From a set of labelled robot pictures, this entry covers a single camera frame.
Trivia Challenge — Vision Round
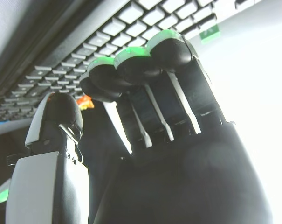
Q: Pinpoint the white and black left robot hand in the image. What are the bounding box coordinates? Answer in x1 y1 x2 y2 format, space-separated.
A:
5 29 275 224

